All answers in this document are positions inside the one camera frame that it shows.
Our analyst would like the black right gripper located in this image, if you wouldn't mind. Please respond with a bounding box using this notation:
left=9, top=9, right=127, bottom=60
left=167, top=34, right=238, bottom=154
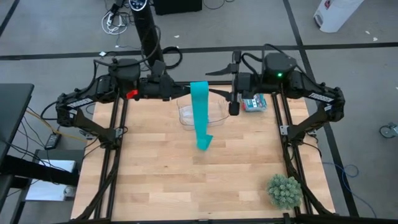
left=205, top=50, right=261, bottom=116

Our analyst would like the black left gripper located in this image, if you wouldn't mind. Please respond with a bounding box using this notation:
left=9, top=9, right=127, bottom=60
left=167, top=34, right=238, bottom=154
left=138, top=59, right=192, bottom=102

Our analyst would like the teal elastic bandage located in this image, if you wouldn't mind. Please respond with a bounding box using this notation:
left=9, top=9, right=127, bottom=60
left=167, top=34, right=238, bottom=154
left=189, top=81, right=214, bottom=152

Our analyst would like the clear plastic bag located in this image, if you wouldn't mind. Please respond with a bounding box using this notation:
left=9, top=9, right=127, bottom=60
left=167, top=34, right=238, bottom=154
left=180, top=105, right=196, bottom=124

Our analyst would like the clear plastic bin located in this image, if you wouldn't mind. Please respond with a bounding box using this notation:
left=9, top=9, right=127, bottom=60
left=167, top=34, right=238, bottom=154
left=176, top=92, right=231, bottom=127

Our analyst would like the green white first aid kit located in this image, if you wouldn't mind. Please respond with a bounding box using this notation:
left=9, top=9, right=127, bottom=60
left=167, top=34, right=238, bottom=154
left=239, top=93, right=269, bottom=113

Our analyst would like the black tower fan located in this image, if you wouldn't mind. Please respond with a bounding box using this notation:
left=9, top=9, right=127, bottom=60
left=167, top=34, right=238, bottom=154
left=128, top=0, right=174, bottom=83

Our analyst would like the black floor box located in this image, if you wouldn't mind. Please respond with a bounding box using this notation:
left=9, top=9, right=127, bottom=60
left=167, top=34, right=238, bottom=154
left=153, top=0, right=203, bottom=16

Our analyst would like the white power strip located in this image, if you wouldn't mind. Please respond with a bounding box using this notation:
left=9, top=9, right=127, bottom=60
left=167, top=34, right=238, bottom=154
left=101, top=11, right=129, bottom=35

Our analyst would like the green artificial plant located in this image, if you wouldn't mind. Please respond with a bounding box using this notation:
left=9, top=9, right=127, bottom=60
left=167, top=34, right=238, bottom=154
left=266, top=174, right=303, bottom=210

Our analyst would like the white floor appliance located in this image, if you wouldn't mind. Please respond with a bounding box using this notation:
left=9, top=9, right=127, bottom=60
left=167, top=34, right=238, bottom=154
left=313, top=0, right=365, bottom=34

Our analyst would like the black power adapter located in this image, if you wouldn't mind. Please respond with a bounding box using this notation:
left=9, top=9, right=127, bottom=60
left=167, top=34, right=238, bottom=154
left=44, top=133, right=62, bottom=151

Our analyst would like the black desk leg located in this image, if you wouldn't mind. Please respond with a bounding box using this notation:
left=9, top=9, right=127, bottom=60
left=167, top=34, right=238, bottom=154
left=0, top=154, right=81, bottom=188

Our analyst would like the white flat box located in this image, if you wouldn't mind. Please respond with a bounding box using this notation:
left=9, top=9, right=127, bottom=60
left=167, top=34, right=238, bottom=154
left=24, top=159, right=77, bottom=202

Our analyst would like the grey caster wheel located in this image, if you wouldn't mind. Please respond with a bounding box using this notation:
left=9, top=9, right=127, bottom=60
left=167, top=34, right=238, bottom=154
left=378, top=122, right=398, bottom=139

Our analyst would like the black desk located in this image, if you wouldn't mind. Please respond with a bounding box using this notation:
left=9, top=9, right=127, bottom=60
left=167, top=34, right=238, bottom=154
left=0, top=83, right=35, bottom=166

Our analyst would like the black coiled cable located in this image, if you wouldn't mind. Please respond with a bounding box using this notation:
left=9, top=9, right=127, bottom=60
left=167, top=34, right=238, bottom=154
left=161, top=45, right=184, bottom=70

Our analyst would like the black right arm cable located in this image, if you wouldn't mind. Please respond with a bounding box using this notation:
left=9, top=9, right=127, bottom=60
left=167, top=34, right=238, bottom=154
left=241, top=43, right=299, bottom=75

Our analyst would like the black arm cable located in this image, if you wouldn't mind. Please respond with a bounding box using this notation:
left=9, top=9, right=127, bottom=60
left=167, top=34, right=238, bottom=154
left=241, top=43, right=299, bottom=75
left=93, top=24, right=162, bottom=68

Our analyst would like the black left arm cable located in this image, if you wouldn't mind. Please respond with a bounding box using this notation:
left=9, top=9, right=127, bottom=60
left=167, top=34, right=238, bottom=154
left=93, top=24, right=162, bottom=68

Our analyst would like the black aluminium frame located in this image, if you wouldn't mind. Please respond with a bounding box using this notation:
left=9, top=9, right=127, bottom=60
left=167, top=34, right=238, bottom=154
left=73, top=79, right=398, bottom=224

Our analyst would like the yellow floor cable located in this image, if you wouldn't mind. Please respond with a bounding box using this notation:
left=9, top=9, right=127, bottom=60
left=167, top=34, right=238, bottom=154
left=25, top=108, right=90, bottom=144

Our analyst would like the blue floor cable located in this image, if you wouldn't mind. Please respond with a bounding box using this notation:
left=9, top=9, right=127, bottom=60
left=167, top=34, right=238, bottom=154
left=322, top=161, right=379, bottom=218

